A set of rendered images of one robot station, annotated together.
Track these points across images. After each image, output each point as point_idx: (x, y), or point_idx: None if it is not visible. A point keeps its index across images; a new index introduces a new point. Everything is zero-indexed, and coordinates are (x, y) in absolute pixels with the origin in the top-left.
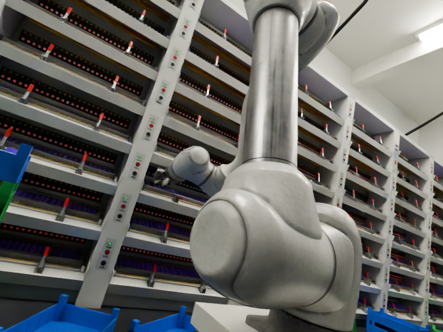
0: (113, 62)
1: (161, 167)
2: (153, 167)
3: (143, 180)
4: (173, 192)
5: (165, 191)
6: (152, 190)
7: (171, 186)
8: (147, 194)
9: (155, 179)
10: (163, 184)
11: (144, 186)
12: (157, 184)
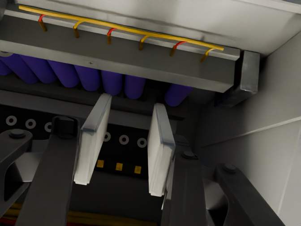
0: None
1: (99, 172)
2: (143, 176)
3: (290, 121)
4: (21, 61)
5: (75, 59)
6: (174, 54)
7: (38, 95)
8: (245, 3)
9: (187, 144)
10: (104, 108)
11: (234, 76)
12: (115, 97)
